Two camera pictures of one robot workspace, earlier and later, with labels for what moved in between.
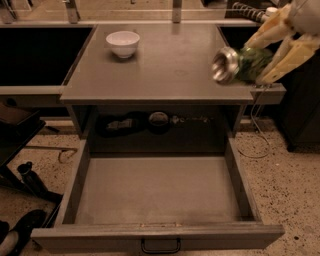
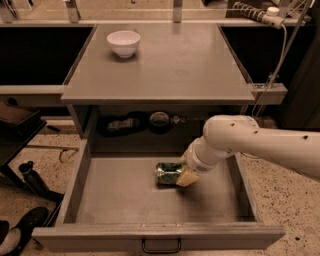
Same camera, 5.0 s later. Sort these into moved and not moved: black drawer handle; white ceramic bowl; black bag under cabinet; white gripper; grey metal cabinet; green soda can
Moved: white gripper; green soda can
Not moved: white ceramic bowl; grey metal cabinet; black bag under cabinet; black drawer handle
